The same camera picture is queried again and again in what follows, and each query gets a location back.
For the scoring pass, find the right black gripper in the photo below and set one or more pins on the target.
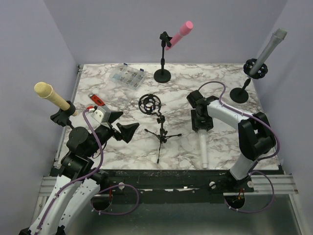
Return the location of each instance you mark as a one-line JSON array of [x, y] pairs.
[[209, 124]]

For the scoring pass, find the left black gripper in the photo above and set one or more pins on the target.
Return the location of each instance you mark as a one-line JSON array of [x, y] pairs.
[[127, 131]]

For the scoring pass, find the white grey-head microphone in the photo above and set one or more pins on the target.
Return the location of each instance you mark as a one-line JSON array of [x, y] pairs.
[[203, 148]]

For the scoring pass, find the black tripod shock mount stand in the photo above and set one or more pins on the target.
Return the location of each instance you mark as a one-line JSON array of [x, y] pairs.
[[150, 104]]

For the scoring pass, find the black clip stand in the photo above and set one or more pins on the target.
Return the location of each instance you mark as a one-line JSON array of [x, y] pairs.
[[62, 117]]

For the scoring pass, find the beige microphone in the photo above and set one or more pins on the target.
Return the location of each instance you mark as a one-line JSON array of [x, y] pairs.
[[46, 91]]

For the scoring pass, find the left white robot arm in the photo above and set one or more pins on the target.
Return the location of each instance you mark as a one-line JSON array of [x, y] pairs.
[[77, 181]]

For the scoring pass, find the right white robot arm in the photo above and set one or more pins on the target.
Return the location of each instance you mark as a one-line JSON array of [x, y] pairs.
[[255, 138]]

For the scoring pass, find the black round base stand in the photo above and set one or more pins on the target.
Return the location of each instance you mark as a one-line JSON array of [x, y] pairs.
[[162, 75]]

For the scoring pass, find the pink microphone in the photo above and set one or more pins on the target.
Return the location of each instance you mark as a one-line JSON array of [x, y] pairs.
[[184, 30]]

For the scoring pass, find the grey slim microphone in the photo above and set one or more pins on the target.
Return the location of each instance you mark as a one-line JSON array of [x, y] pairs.
[[277, 37]]

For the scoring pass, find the clear plastic screw box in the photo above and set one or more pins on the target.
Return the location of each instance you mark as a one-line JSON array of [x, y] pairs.
[[127, 76]]

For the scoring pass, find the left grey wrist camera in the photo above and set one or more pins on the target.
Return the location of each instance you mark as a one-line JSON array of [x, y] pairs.
[[101, 114]]

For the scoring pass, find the red handled adjustable wrench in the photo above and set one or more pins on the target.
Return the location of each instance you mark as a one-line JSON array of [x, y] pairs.
[[98, 101]]

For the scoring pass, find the black shock mount desk stand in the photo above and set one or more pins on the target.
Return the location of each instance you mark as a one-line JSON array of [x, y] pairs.
[[240, 95]]

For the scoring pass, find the black front mounting rail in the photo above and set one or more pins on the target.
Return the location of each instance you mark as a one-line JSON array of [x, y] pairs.
[[170, 187]]

